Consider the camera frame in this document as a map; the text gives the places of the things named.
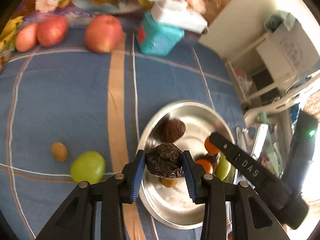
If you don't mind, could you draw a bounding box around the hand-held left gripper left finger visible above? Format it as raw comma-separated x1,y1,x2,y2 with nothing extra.
36,149,147,240

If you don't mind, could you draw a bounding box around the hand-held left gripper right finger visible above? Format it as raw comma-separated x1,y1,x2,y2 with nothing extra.
181,150,290,240

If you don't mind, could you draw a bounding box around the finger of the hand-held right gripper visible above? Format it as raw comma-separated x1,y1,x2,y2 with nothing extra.
209,132,270,190

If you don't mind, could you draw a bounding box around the green round fruit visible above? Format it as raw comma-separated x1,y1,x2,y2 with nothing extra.
69,151,106,184
214,155,232,181

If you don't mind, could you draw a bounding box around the small orange tangerine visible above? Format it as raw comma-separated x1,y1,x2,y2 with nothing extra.
195,159,214,174
204,137,221,155

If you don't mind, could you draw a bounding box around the dark brown wrinkled fruit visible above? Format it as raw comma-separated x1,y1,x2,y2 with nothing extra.
146,143,185,179

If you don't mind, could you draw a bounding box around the stainless steel bowl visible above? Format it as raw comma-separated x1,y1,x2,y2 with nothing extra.
136,101,237,230

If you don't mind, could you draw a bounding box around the grey phone stand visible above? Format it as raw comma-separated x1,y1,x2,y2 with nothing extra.
236,126,253,153

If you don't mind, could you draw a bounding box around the smartphone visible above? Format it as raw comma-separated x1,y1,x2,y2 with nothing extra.
250,124,270,160

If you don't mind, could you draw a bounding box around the white lattice chair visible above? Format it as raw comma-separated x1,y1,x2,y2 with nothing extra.
244,80,320,128

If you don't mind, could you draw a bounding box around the small tan round fruit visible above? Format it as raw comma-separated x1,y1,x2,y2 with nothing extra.
51,142,68,162

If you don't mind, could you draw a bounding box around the white shelf unit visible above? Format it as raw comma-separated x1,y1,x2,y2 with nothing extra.
199,5,320,105

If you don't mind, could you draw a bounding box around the blue plaid tablecloth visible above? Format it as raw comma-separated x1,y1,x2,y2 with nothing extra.
0,25,250,240

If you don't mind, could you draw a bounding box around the teal storage box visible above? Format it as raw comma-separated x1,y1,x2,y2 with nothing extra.
136,12,185,57

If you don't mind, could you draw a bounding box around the large red apple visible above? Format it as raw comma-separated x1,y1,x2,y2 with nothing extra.
84,14,123,54

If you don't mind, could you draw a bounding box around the medium red apple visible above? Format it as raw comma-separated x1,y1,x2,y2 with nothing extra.
37,16,69,47

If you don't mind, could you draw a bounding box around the small pale red apple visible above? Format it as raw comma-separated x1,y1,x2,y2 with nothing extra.
15,22,38,53

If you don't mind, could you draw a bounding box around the bunch of yellow bananas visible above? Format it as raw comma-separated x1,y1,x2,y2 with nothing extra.
0,16,24,55

